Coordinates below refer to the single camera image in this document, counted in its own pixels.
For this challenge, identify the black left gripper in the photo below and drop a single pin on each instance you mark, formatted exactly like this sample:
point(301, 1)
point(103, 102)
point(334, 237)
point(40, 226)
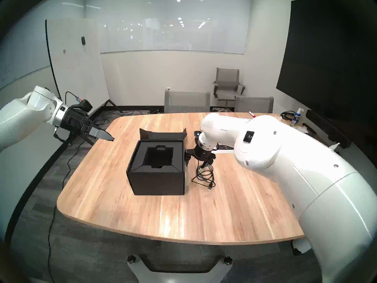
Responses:
point(78, 120)

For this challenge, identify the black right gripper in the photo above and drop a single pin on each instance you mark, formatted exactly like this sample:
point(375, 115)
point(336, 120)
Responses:
point(203, 154)

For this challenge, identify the black cardboard box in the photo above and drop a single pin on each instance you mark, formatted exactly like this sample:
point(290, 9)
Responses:
point(159, 182)

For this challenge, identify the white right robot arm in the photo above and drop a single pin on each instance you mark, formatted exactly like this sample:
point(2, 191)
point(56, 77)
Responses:
point(294, 161)

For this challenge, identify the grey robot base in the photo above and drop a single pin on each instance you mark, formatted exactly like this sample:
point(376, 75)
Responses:
point(140, 272)

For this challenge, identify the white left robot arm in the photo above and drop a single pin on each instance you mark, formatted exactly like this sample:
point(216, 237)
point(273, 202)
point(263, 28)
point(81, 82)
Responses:
point(20, 117)

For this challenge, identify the silver table power outlet panel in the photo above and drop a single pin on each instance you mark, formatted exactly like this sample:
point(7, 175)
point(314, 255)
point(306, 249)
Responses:
point(225, 148)

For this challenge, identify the grey ribbed mesh chair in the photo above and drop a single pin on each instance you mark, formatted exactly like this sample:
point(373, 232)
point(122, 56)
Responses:
point(187, 102)

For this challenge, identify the white freestanding whiteboard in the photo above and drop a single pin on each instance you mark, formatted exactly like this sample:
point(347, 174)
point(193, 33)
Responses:
point(76, 76)

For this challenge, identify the red capped whiteboard marker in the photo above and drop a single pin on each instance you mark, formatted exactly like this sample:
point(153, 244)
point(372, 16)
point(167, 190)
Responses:
point(251, 114)

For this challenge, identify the grey office chair with armrests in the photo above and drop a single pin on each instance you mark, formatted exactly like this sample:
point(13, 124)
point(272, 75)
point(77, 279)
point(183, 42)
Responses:
point(226, 81)

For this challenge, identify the crumpled white tissue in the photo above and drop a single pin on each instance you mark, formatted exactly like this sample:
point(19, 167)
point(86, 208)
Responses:
point(277, 118)
point(299, 128)

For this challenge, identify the whiteboard cleaner spray bottle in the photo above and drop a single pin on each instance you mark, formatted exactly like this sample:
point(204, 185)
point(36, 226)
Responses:
point(296, 120)

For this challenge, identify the glass whiteboard with blue writing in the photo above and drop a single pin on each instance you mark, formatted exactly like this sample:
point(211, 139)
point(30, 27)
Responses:
point(14, 52)

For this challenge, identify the black video conference bar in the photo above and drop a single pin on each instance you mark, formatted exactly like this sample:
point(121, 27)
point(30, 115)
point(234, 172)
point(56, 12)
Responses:
point(327, 127)

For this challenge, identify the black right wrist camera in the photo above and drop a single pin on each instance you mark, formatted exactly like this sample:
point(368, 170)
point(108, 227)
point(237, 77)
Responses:
point(196, 134)

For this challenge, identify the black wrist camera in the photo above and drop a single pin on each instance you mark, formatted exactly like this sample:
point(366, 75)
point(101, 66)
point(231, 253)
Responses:
point(82, 105)
point(196, 134)

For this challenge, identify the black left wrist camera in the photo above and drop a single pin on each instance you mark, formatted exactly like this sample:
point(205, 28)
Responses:
point(82, 105)

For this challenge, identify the wall-mounted glass whiteboard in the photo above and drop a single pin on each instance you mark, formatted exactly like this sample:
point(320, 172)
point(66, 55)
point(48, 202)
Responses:
point(170, 26)

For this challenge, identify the large black wall screen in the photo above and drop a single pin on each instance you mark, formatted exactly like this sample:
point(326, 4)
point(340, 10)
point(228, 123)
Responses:
point(324, 64)

